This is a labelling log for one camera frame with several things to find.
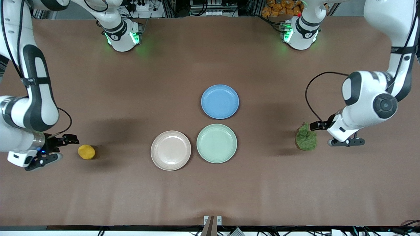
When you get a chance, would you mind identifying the green lettuce leaf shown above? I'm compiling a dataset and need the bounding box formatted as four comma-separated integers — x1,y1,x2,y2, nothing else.
295,122,318,151

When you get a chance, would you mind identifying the yellow lemon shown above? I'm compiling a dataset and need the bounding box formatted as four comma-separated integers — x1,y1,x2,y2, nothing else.
78,145,96,160

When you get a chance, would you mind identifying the brown table cover sheet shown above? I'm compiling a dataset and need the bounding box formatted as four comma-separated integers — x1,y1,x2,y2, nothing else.
0,16,420,226

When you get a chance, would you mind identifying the beige pink plate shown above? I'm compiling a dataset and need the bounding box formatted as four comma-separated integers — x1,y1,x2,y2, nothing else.
151,130,192,171

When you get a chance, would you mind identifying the blue plate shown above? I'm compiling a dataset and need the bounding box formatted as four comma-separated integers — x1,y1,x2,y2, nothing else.
201,84,240,120

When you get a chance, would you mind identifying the light green plate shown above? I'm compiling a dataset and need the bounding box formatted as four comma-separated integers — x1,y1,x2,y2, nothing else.
196,124,238,164

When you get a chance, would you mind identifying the pile of orange bags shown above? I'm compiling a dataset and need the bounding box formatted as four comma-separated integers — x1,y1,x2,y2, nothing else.
262,0,302,17

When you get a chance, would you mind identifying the white power strip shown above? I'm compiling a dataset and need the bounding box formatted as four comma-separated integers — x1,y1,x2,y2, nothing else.
133,0,163,18

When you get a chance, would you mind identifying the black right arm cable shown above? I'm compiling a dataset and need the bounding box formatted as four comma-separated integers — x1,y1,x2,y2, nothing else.
0,0,73,136

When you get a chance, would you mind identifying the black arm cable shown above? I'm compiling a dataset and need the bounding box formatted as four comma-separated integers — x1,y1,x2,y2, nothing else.
0,0,73,136
305,71,420,122

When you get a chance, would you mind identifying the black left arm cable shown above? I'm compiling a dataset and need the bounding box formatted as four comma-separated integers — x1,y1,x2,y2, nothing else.
305,71,420,122

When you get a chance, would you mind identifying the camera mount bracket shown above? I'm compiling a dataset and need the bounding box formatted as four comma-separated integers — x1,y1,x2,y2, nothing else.
201,215,223,236

